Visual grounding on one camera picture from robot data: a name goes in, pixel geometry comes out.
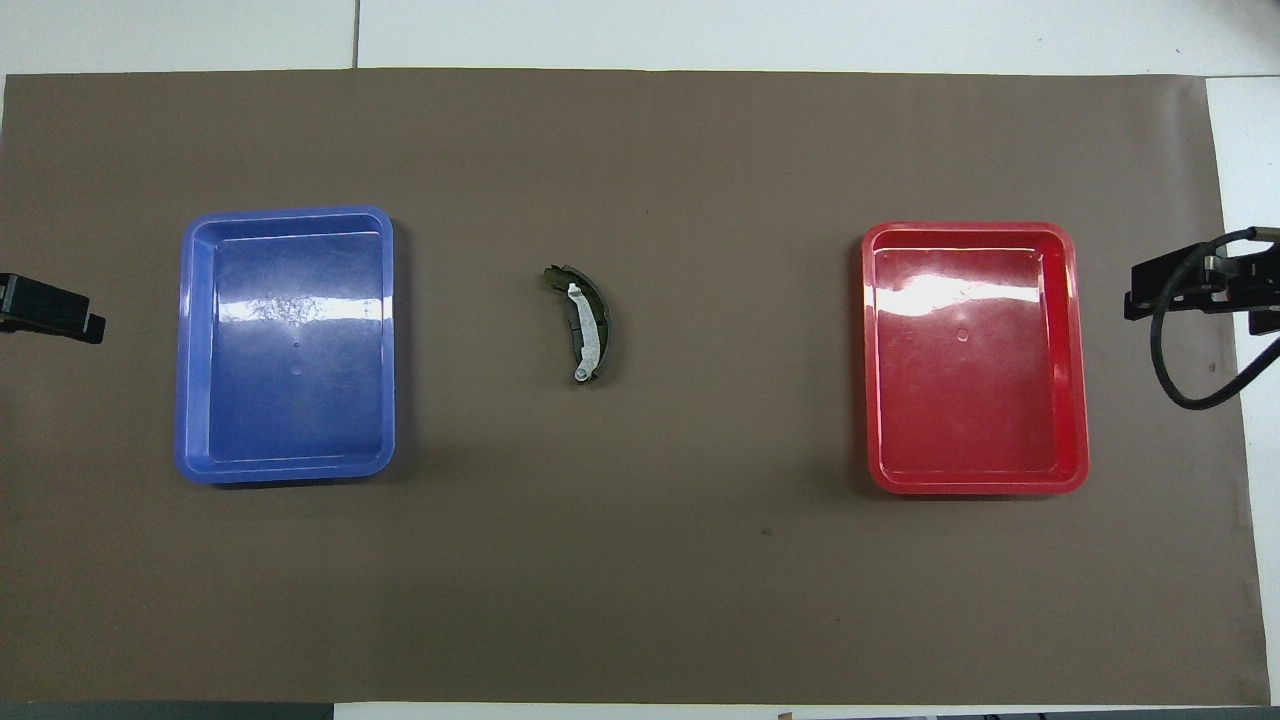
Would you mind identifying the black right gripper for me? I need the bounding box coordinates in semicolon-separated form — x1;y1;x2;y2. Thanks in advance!
1124;240;1280;336

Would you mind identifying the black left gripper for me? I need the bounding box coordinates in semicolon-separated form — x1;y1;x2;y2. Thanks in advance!
0;273;106;346

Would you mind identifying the dark brake pad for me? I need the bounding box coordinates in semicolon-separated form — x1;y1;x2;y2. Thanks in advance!
564;285;614;384

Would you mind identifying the curved brake shoe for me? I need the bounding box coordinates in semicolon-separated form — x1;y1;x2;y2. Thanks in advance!
543;264;614;387

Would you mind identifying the blue plastic tray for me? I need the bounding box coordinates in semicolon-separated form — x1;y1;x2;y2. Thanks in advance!
176;205;397;486

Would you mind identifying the red plastic tray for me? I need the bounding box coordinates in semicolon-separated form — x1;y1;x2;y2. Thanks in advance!
861;221;1090;496

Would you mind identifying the brown table mat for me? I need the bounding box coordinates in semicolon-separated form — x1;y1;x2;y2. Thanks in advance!
0;68;1271;706

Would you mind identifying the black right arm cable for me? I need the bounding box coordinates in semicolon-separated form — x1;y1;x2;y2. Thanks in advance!
1149;227;1280;412

